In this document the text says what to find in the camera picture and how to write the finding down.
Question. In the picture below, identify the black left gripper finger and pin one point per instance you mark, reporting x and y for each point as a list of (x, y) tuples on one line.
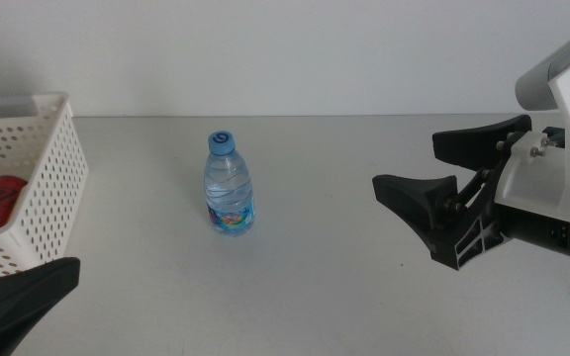
[(13, 301)]

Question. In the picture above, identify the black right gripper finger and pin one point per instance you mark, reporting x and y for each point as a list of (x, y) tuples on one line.
[(413, 198), (473, 146)]

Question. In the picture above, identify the red soda can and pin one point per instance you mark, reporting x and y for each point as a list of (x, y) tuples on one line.
[(5, 195)]

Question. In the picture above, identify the clear water bottle blue cap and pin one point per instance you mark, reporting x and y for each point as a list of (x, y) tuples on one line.
[(228, 188)]

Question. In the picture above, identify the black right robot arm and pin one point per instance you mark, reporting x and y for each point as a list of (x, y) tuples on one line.
[(562, 237)]

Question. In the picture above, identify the white perforated plastic basket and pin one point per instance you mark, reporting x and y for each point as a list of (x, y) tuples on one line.
[(47, 173)]

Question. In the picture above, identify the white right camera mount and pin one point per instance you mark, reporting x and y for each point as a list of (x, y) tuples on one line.
[(537, 188)]

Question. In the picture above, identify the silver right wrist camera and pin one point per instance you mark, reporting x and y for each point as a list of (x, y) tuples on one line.
[(537, 84)]

